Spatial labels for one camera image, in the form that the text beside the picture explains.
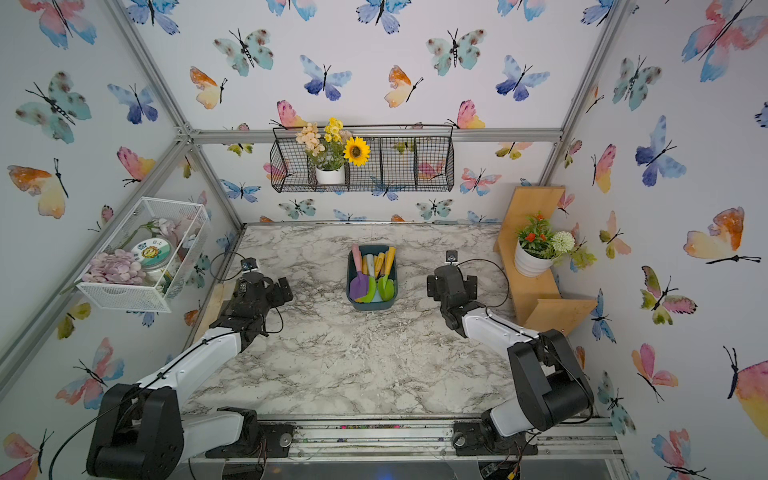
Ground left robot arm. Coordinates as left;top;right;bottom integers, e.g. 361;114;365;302
86;258;293;479

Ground purple shovel pink handle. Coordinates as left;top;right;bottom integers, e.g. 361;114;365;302
349;244;369;301

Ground white and grey garden glove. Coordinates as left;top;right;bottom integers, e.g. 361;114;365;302
191;280;236;344

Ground light blue trowel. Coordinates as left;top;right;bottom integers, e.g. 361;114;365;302
365;254;375;278

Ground potted red flowers white pot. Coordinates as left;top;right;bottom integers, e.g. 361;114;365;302
514;213;597;278

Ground pink artificial flowers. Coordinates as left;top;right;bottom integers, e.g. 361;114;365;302
81;249;146;285

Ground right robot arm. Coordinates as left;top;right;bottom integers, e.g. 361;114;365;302
427;250;595;441

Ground white wire side basket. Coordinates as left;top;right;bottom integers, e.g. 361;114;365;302
74;197;210;313

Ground green trowel yellow handle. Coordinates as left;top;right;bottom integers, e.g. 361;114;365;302
378;247;396;302
357;261;376;303

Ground teal plastic storage box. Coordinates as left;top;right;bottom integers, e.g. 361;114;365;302
345;244;399;312

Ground round green tin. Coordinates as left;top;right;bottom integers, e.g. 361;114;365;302
131;237;172;270

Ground sunflower bouquet white pot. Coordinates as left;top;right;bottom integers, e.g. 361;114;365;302
295;117;372;186

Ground wooden corner shelf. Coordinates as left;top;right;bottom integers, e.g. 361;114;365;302
494;186;597;335

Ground black wire wall basket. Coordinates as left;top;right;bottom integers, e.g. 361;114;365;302
265;124;455;199

